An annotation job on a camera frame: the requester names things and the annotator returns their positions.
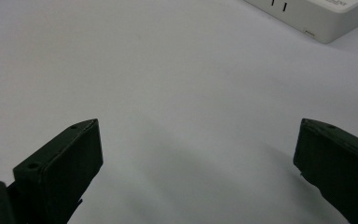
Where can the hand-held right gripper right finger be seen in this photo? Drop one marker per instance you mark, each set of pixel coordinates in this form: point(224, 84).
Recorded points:
point(338, 168)

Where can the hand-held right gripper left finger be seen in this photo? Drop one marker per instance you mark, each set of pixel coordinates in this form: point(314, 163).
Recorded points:
point(59, 174)

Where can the white power strip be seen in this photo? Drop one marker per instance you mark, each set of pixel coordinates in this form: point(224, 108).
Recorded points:
point(317, 17)

